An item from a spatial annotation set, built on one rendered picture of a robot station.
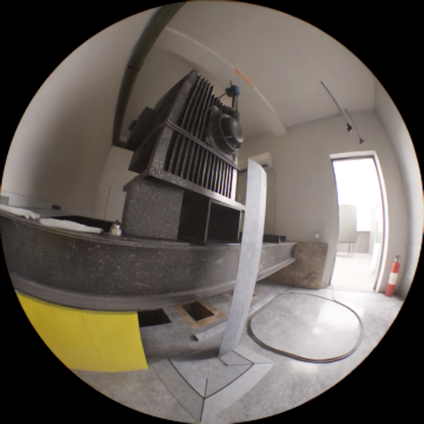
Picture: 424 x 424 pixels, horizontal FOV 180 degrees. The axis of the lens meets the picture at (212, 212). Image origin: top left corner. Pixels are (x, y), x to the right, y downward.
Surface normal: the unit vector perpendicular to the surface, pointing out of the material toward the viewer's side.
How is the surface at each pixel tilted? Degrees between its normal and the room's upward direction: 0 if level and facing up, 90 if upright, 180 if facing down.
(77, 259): 90
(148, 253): 90
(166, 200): 90
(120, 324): 90
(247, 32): 180
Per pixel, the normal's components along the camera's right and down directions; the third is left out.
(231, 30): -0.12, 0.99
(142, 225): 0.65, -0.01
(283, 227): -0.76, -0.17
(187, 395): -0.01, -1.00
